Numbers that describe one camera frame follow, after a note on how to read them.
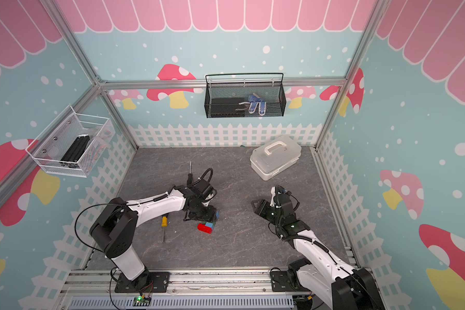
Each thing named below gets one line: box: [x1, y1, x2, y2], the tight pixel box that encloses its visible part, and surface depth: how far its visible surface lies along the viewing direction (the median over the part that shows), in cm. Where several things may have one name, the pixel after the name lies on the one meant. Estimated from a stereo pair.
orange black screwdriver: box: [186, 161, 194, 187], surface depth 105 cm
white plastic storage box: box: [249, 134, 302, 181], surface depth 104 cm
